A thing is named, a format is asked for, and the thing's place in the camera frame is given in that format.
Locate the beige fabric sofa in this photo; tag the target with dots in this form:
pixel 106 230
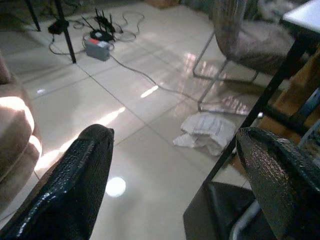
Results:
pixel 13 135

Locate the thin black stand leg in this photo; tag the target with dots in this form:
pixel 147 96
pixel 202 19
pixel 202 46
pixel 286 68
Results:
pixel 33 15

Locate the black metal-frame table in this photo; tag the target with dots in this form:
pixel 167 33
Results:
pixel 280 82

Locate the black power adapter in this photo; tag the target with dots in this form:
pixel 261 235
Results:
pixel 57 26

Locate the grey upholstered metal-frame chair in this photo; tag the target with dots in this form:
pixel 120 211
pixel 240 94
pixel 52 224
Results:
pixel 246 42

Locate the black tripod leg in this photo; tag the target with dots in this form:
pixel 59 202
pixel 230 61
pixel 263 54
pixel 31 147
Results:
pixel 65 32

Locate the white crumpled cloth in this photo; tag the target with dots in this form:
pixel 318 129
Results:
pixel 208 133

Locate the black antenna router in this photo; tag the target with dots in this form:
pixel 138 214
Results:
pixel 103 27

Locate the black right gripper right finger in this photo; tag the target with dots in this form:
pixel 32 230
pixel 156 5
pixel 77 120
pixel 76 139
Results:
pixel 277 180

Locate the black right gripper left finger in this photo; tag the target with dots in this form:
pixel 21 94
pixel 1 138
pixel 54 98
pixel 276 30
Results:
pixel 65 185

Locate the grey power box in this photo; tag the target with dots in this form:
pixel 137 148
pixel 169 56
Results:
pixel 98 48

